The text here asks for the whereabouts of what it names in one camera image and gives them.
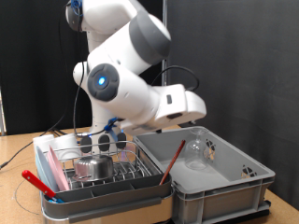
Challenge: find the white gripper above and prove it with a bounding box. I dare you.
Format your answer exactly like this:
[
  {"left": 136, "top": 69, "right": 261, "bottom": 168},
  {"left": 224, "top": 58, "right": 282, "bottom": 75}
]
[{"left": 123, "top": 83, "right": 207, "bottom": 137}]

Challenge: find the clear wine glass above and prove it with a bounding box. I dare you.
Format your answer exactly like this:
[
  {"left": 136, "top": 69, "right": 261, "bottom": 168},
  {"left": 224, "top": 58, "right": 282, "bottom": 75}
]
[{"left": 183, "top": 126, "right": 209, "bottom": 171}]

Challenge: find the metal cup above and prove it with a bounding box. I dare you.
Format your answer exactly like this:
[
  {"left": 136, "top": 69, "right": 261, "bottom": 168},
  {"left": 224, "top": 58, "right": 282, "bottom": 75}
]
[{"left": 72, "top": 154, "right": 115, "bottom": 182}]

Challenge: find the pink plate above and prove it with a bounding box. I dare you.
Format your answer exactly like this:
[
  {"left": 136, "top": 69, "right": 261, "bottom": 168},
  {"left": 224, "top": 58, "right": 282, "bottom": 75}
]
[{"left": 46, "top": 145, "right": 71, "bottom": 191}]

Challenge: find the dish drying rack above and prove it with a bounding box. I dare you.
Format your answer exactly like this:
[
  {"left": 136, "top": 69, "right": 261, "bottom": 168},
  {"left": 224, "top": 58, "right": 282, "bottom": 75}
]
[{"left": 39, "top": 155, "right": 176, "bottom": 224}]

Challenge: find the vertical metal pole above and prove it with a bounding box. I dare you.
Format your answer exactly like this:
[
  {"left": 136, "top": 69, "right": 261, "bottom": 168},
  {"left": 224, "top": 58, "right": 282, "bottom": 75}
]
[{"left": 161, "top": 0, "right": 169, "bottom": 88}]

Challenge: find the grey plastic crate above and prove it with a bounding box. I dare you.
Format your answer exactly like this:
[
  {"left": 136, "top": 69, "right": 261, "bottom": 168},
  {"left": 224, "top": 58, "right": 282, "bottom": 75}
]
[{"left": 132, "top": 125, "right": 276, "bottom": 224}]

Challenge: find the grey cutlery holder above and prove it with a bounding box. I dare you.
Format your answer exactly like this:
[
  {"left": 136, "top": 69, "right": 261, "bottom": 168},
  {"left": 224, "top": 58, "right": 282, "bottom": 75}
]
[{"left": 41, "top": 173, "right": 173, "bottom": 213}]

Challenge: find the white mug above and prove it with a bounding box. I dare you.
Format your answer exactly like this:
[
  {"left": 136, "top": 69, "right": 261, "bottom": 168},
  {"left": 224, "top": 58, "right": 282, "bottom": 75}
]
[{"left": 47, "top": 133, "right": 82, "bottom": 161}]

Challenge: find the black platform under crate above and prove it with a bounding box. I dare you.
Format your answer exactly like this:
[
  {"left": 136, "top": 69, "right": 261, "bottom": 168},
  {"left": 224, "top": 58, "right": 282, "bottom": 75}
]
[{"left": 174, "top": 207, "right": 271, "bottom": 224}]

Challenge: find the white box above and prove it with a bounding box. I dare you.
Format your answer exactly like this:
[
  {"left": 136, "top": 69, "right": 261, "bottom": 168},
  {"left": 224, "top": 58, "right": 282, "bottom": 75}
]
[{"left": 32, "top": 133, "right": 55, "bottom": 156}]

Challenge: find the light blue plate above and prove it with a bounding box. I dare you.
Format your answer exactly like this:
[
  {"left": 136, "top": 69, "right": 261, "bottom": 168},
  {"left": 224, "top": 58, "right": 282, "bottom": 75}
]
[{"left": 35, "top": 146, "right": 60, "bottom": 194}]

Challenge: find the blue utensil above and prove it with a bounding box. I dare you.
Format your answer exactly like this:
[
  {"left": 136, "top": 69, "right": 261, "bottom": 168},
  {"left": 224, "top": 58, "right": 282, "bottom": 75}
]
[{"left": 46, "top": 196, "right": 65, "bottom": 205}]

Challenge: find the metal wire dish rack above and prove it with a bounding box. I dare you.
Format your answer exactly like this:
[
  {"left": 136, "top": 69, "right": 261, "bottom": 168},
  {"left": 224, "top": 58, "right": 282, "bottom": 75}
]
[{"left": 41, "top": 140, "right": 163, "bottom": 192}]

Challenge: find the blue cable clip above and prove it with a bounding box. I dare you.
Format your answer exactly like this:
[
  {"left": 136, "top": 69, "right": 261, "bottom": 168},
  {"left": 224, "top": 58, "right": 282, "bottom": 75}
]
[
  {"left": 104, "top": 117, "right": 124, "bottom": 143},
  {"left": 69, "top": 0, "right": 84, "bottom": 17}
]

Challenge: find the black cable bundle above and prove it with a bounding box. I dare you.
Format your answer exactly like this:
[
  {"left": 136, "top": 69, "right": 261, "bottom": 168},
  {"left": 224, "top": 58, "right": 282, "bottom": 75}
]
[{"left": 48, "top": 126, "right": 68, "bottom": 137}]

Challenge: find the red handled utensil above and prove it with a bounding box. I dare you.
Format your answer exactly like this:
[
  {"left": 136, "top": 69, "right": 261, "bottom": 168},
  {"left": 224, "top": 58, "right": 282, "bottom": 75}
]
[{"left": 21, "top": 169, "right": 59, "bottom": 200}]

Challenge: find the black camera cable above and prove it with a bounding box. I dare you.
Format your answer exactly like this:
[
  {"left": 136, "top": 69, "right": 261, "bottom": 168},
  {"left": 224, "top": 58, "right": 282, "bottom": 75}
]
[{"left": 0, "top": 6, "right": 201, "bottom": 169}]

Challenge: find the metal frame post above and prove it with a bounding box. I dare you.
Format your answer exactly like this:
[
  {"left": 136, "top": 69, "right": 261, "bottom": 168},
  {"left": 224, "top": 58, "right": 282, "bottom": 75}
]
[{"left": 0, "top": 87, "right": 7, "bottom": 136}]

